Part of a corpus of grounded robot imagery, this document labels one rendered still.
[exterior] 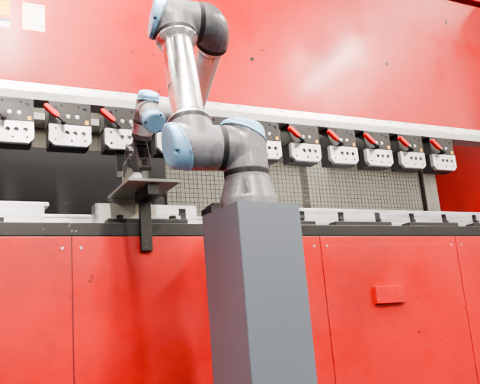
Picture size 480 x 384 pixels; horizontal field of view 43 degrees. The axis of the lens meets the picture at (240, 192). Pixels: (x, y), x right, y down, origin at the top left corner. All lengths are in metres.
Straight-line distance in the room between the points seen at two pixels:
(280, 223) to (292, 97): 1.31
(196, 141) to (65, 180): 1.39
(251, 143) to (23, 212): 0.95
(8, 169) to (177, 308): 1.04
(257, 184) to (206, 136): 0.17
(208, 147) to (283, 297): 0.40
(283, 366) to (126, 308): 0.80
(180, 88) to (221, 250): 0.43
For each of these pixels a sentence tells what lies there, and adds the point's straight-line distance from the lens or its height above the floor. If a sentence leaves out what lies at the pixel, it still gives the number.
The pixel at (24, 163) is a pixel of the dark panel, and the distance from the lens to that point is 2.81.
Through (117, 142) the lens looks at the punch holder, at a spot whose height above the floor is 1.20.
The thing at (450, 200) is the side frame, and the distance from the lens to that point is 3.94.
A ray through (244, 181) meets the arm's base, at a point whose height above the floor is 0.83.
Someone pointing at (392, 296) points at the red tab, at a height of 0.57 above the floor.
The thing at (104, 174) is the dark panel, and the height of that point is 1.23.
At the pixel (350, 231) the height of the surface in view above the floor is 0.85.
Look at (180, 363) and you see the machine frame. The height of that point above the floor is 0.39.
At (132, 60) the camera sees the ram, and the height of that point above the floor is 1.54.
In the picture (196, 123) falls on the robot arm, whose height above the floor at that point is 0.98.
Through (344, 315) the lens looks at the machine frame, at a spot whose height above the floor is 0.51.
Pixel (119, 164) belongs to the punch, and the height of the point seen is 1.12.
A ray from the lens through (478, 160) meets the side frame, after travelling 3.81.
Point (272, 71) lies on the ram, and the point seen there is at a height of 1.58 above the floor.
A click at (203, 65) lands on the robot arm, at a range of 1.90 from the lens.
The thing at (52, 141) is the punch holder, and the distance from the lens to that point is 2.27.
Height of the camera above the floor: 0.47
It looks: 13 degrees up
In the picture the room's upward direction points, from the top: 5 degrees counter-clockwise
